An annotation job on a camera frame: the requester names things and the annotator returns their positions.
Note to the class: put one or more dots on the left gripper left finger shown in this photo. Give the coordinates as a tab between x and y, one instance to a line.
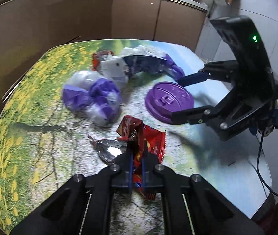
83	204

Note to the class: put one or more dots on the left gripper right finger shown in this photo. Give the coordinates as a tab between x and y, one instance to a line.
191	205

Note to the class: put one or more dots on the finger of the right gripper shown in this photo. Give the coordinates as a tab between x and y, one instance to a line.
193	79
191	116

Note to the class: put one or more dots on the purple plastic cup lid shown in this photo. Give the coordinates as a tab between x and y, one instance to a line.
166	98

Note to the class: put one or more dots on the dark blue foil wrapper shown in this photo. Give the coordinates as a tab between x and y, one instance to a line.
153	65

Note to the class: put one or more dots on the bright red snack wrapper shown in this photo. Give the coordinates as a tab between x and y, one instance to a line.
149	140

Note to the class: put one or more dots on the purple white plastic bag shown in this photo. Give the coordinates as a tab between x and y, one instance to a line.
90	94

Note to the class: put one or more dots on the brown kitchen cabinets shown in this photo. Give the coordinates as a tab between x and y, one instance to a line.
28	28

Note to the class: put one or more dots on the silver foil wrapper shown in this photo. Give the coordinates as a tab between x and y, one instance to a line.
108	149

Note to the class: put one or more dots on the white carton box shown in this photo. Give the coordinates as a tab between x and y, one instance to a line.
117	70

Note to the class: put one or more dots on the orange red small wrapper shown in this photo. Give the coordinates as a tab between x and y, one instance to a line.
99	56

